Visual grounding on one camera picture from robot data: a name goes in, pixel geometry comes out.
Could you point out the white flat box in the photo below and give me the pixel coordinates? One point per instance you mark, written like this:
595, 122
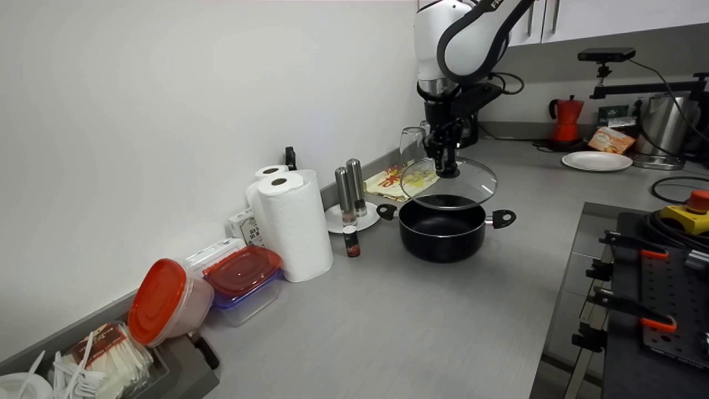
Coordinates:
212, 253

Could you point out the white wall cabinet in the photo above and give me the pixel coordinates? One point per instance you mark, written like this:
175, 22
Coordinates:
627, 19

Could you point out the stainless steel kettle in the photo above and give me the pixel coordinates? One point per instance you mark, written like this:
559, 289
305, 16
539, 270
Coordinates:
665, 124

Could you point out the round container with orange lid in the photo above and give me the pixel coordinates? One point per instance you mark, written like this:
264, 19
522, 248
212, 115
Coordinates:
158, 301

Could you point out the round glass lid black knob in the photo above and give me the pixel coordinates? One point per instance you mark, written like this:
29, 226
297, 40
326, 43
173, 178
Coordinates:
477, 185

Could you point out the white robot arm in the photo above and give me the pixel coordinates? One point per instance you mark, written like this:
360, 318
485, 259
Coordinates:
458, 36

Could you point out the black pegboard panel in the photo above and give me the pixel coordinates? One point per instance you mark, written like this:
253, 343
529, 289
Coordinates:
680, 295

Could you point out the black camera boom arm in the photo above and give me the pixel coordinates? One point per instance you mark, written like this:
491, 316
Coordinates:
644, 89

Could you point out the small dark bottle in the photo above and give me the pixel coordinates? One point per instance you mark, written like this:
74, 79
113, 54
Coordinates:
292, 158

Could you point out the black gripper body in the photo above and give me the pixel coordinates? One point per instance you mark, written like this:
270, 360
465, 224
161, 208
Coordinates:
450, 122

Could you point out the white dinner plate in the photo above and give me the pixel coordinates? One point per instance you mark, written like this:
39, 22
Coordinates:
596, 161

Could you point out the orange snack packet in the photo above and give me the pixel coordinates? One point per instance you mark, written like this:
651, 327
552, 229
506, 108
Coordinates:
612, 138

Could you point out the small glass jar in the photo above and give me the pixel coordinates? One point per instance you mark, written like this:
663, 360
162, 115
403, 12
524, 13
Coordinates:
414, 141

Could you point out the red moka pot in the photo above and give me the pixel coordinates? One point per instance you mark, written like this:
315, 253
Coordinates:
567, 117

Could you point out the silver pepper grinder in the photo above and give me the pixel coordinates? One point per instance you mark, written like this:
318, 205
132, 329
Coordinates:
344, 192
357, 181

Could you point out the white paper towel roll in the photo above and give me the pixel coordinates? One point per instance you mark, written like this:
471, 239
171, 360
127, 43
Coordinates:
266, 173
300, 229

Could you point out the white round saucer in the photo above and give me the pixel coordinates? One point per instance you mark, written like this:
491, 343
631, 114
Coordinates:
366, 223

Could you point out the grey cutlery tray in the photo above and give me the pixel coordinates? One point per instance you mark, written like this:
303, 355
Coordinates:
184, 369

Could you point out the white plastic cutlery bundle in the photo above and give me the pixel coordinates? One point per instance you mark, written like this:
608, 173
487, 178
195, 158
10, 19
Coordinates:
112, 366

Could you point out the yellow emergency stop box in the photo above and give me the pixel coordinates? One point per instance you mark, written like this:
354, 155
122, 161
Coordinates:
690, 214

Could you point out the flat container with red lid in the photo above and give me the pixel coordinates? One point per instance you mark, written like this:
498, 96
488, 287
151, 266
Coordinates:
245, 274

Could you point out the white wall socket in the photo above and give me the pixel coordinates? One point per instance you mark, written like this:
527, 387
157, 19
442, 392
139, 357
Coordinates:
243, 224

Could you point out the black camera on stand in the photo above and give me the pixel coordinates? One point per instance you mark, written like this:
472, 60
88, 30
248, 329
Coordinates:
606, 54

